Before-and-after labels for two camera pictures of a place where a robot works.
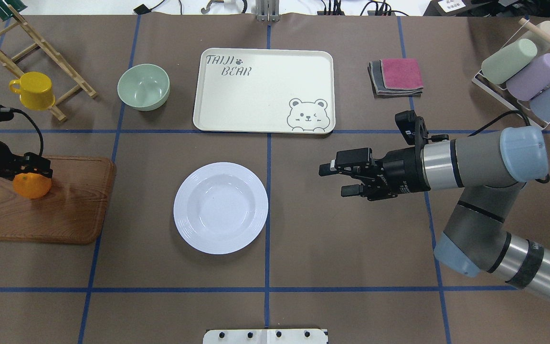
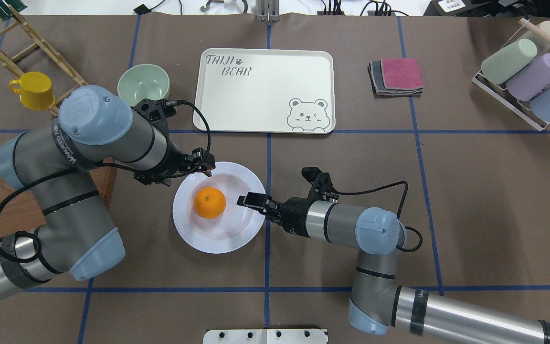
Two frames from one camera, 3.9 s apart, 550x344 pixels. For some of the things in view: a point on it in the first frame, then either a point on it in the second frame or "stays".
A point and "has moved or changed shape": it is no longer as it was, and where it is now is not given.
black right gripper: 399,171 → 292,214
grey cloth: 375,73 stays
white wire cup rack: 502,95 stays
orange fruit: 31,185 has moved or changed shape
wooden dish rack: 11,66 stays
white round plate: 221,208 stays
